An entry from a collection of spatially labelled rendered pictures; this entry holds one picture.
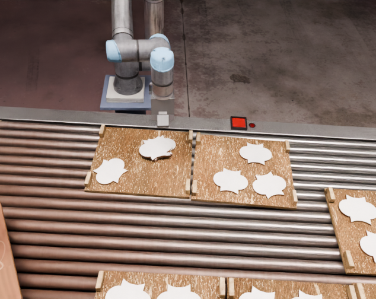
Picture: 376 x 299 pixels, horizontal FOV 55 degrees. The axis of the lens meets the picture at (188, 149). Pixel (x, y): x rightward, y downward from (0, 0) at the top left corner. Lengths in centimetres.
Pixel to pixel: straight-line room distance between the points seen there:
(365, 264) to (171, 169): 79
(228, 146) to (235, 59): 227
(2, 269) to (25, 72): 270
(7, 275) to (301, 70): 323
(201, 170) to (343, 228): 58
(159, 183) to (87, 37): 285
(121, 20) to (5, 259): 86
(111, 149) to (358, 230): 103
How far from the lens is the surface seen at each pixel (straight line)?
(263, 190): 146
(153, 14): 164
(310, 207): 151
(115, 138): 161
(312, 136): 177
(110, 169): 148
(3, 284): 123
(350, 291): 134
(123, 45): 127
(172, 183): 144
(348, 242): 145
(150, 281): 125
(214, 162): 152
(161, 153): 150
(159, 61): 117
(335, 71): 396
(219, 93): 333
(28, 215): 147
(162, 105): 129
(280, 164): 157
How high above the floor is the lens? 210
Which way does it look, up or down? 48 degrees down
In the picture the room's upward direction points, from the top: 4 degrees clockwise
